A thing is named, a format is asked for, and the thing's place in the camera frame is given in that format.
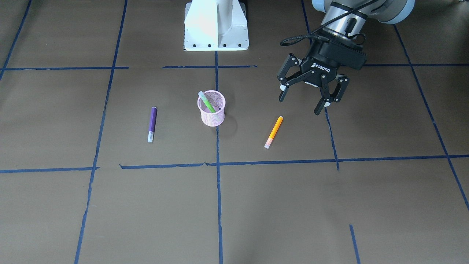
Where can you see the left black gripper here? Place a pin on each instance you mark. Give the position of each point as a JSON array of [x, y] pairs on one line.
[[319, 68]]

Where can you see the orange highlighter pen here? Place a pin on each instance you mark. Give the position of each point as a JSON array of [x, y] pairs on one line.
[[273, 132]]

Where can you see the green highlighter pen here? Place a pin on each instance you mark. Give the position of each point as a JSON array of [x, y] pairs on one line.
[[206, 101]]

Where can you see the purple highlighter pen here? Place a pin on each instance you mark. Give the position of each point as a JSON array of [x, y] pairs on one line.
[[152, 124]]

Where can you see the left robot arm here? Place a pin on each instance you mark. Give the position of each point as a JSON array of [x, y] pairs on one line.
[[345, 18]]

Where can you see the pink mesh pen holder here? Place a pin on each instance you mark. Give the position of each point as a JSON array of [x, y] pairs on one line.
[[218, 101]]

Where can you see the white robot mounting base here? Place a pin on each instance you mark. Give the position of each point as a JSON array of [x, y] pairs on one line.
[[216, 25]]

